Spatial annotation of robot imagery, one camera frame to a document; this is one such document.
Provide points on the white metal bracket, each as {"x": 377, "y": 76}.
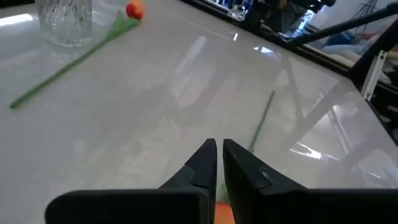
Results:
{"x": 373, "y": 74}

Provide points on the black aluminium table frame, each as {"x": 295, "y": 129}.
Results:
{"x": 342, "y": 26}

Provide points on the orange artificial tulip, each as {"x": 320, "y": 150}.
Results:
{"x": 135, "y": 10}
{"x": 224, "y": 214}

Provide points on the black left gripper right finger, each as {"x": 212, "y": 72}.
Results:
{"x": 264, "y": 205}

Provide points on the clear glass vase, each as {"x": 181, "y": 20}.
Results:
{"x": 65, "y": 25}

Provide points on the person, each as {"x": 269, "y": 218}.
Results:
{"x": 342, "y": 46}
{"x": 292, "y": 18}

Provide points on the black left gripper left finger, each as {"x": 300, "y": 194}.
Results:
{"x": 186, "y": 205}

